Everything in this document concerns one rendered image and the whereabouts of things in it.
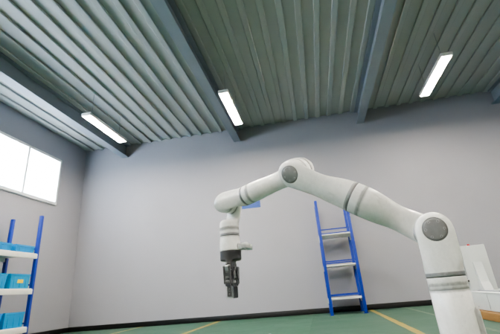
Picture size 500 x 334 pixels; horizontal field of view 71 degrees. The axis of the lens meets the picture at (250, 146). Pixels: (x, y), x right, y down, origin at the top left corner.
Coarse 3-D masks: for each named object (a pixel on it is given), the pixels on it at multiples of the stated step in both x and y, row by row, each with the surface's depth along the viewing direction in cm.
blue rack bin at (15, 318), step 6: (12, 312) 515; (18, 312) 525; (24, 312) 535; (6, 318) 505; (12, 318) 514; (18, 318) 525; (0, 324) 500; (6, 324) 504; (12, 324) 514; (18, 324) 524
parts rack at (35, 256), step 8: (40, 216) 597; (40, 224) 592; (40, 232) 588; (8, 240) 591; (40, 240) 585; (0, 256) 556; (8, 256) 521; (16, 256) 534; (24, 256) 547; (32, 256) 563; (32, 272) 563; (32, 280) 558; (32, 288) 555; (0, 296) 559; (32, 296) 552; (0, 304) 557; (16, 328) 516; (24, 328) 529
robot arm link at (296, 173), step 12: (288, 168) 110; (300, 168) 109; (288, 180) 111; (300, 180) 109; (312, 180) 107; (324, 180) 105; (336, 180) 105; (348, 180) 105; (312, 192) 108; (324, 192) 105; (336, 192) 103; (348, 192) 102; (336, 204) 104
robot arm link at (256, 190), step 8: (312, 168) 115; (272, 176) 122; (248, 184) 124; (256, 184) 122; (264, 184) 121; (272, 184) 121; (280, 184) 121; (240, 192) 124; (248, 192) 122; (256, 192) 121; (264, 192) 121; (272, 192) 122; (248, 200) 123; (256, 200) 123
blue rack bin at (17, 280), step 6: (12, 276) 524; (18, 276) 534; (24, 276) 545; (30, 276) 555; (6, 282) 521; (12, 282) 523; (18, 282) 532; (24, 282) 543; (6, 288) 518; (12, 288) 522; (18, 288) 532; (24, 288) 542
